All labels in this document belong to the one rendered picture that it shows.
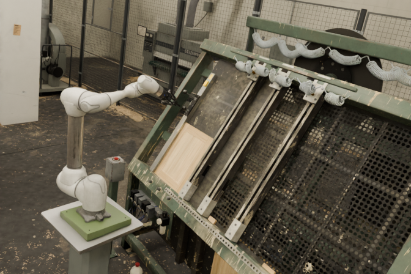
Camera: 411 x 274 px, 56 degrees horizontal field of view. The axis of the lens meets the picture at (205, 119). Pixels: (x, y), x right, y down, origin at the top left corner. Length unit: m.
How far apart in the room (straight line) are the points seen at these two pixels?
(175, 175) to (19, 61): 3.84
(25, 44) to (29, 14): 0.43
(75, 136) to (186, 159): 0.86
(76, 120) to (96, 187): 0.45
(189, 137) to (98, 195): 0.87
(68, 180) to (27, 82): 3.79
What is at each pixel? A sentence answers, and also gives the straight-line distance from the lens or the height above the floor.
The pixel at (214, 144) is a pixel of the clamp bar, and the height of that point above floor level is 1.31.
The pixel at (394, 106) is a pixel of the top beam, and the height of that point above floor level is 1.91.
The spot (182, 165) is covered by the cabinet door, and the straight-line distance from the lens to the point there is 3.00.
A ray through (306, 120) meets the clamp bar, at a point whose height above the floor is 1.68.
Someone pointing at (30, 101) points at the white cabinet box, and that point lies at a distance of 6.52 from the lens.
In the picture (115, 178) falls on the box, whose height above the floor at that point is 0.79.
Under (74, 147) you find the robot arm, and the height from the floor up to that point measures 1.23.
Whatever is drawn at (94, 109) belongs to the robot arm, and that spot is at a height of 1.54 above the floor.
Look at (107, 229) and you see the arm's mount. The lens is 2.68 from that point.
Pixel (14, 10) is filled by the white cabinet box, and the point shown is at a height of 1.68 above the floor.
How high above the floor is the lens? 2.32
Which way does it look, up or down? 18 degrees down
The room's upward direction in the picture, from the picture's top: 10 degrees clockwise
